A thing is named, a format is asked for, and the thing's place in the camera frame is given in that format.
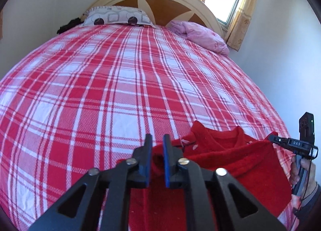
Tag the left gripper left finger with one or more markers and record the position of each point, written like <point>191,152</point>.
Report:
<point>100,199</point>

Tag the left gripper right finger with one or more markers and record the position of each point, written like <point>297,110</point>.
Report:
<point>214,200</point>

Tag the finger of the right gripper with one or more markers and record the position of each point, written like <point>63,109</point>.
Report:
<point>280,141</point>

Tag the red embroidered knit sweater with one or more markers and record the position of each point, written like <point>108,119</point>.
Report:
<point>254,163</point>

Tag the right dark jacket forearm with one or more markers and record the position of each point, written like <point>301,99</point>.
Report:
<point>308,208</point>

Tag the person's right hand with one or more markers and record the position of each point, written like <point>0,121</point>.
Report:
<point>310,182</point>

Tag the red white plaid bedspread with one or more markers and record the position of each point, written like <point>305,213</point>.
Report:
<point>88,97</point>

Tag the right yellow window curtain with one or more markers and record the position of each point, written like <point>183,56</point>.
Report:
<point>240,23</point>

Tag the pink pillow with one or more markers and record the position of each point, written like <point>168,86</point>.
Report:
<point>199,35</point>

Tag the black cloth beside bed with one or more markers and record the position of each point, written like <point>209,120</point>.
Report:
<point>71,24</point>

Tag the white patterned pillow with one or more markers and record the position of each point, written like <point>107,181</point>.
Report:
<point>105,15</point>

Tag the cream and brown headboard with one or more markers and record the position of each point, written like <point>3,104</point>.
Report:
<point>162,12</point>

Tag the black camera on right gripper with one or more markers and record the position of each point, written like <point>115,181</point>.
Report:
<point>306,128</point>

